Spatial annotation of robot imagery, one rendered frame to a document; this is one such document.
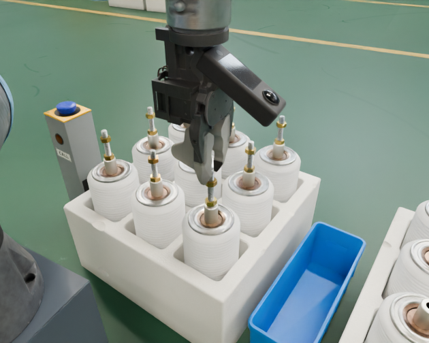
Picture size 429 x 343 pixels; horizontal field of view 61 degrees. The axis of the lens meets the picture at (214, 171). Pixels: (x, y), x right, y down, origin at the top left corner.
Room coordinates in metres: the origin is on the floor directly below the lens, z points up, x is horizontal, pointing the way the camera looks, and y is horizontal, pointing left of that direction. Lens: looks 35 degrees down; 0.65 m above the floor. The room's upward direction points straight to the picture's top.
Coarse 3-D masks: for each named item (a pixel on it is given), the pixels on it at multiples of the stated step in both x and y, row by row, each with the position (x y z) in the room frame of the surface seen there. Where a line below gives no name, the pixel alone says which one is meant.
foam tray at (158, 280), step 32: (96, 224) 0.51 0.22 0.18; (128, 224) 0.51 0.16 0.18; (288, 224) 0.52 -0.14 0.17; (96, 256) 0.51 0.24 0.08; (128, 256) 0.45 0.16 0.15; (160, 256) 0.42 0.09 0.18; (256, 256) 0.42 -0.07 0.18; (288, 256) 0.54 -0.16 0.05; (128, 288) 0.46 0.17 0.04; (160, 288) 0.41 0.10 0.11; (192, 288) 0.37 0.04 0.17; (224, 288) 0.36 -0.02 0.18; (256, 288) 0.42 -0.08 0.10; (160, 320) 0.42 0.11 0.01; (192, 320) 0.37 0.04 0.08; (224, 320) 0.34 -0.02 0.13
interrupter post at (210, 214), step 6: (204, 204) 0.44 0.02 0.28; (216, 204) 0.44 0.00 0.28; (204, 210) 0.43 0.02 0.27; (210, 210) 0.43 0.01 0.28; (216, 210) 0.43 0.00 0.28; (204, 216) 0.43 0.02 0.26; (210, 216) 0.43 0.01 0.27; (216, 216) 0.43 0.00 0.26; (210, 222) 0.43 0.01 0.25; (216, 222) 0.43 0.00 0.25
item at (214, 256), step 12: (192, 240) 0.40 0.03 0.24; (204, 240) 0.39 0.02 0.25; (216, 240) 0.39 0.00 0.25; (228, 240) 0.40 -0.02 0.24; (192, 252) 0.40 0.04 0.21; (204, 252) 0.39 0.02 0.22; (216, 252) 0.39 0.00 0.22; (228, 252) 0.40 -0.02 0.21; (192, 264) 0.40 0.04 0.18; (204, 264) 0.39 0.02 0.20; (216, 264) 0.39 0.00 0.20; (228, 264) 0.40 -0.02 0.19; (216, 276) 0.39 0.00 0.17
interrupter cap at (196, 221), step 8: (200, 208) 0.46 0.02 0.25; (224, 208) 0.46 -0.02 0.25; (192, 216) 0.44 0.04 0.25; (200, 216) 0.44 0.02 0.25; (224, 216) 0.44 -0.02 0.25; (232, 216) 0.44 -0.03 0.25; (192, 224) 0.42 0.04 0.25; (200, 224) 0.42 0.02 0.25; (208, 224) 0.43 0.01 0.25; (216, 224) 0.43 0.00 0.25; (224, 224) 0.42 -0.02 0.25; (232, 224) 0.42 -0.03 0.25; (200, 232) 0.40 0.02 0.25; (208, 232) 0.40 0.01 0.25; (216, 232) 0.40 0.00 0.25; (224, 232) 0.41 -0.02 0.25
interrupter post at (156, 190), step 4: (160, 180) 0.50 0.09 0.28; (152, 184) 0.50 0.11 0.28; (156, 184) 0.50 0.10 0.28; (160, 184) 0.50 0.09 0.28; (152, 188) 0.50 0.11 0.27; (156, 188) 0.50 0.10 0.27; (160, 188) 0.50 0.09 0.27; (152, 192) 0.50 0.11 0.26; (156, 192) 0.50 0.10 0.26; (160, 192) 0.50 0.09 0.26; (156, 196) 0.50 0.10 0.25; (160, 196) 0.50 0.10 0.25
